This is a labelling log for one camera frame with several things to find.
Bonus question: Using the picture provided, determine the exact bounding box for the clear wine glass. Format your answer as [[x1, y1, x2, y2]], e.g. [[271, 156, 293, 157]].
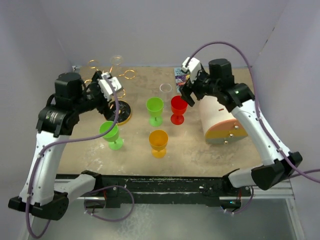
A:
[[159, 83, 172, 105], [108, 55, 124, 74]]

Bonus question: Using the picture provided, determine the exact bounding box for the green wine glass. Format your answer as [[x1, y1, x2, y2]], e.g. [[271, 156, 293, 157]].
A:
[[99, 121, 123, 150], [146, 96, 164, 127]]

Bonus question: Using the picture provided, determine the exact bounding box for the clear wine glass back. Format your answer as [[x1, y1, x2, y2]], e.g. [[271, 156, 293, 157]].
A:
[[159, 83, 172, 105]]

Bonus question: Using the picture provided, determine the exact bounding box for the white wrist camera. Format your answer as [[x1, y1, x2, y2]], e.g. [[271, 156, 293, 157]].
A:
[[98, 72, 123, 101], [181, 57, 202, 84]]

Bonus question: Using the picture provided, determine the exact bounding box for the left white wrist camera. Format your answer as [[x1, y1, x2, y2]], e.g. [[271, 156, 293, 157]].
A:
[[98, 72, 123, 101]]

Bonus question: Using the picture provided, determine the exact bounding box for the red wine glass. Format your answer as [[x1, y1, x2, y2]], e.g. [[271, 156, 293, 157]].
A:
[[170, 95, 188, 125]]

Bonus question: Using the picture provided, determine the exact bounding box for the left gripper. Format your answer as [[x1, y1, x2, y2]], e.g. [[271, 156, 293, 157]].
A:
[[73, 71, 123, 119]]

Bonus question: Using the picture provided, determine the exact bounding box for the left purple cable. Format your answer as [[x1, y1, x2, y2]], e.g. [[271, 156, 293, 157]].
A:
[[24, 74, 136, 239]]

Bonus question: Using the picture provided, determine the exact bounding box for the green wine glass front left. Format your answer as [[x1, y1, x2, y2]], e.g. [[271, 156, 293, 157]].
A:
[[99, 121, 123, 150]]

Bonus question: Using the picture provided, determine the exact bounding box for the clear wine glass front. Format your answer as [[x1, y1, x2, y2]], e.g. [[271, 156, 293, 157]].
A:
[[108, 55, 124, 74]]

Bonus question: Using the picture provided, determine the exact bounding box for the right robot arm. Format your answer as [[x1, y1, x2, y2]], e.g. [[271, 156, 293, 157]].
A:
[[179, 57, 303, 196]]

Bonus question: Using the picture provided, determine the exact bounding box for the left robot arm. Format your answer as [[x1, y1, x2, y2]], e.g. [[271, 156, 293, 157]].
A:
[[8, 70, 123, 221]]

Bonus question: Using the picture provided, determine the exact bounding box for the gold wine glass rack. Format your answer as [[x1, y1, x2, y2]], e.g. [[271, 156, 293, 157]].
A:
[[87, 59, 136, 126]]

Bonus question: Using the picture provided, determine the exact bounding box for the white round drawer box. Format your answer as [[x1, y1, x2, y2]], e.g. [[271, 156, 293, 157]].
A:
[[199, 96, 248, 145]]

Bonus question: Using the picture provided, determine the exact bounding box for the black base frame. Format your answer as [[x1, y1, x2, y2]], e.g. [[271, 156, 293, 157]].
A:
[[54, 174, 253, 210]]

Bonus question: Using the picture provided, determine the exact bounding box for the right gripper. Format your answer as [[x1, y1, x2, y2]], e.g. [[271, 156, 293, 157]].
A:
[[179, 66, 221, 106]]

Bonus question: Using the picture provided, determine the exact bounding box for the green wine glass centre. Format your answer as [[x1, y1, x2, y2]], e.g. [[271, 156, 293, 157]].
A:
[[146, 96, 164, 127]]

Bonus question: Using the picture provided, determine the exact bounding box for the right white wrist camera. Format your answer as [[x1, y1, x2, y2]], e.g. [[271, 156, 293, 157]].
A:
[[181, 57, 202, 84]]

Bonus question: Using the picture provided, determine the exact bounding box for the blue treehouse book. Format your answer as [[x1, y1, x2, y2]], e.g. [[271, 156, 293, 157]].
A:
[[173, 67, 190, 94]]

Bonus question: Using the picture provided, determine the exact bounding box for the orange wine glass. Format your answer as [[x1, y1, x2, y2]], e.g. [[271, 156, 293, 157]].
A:
[[148, 129, 169, 158]]

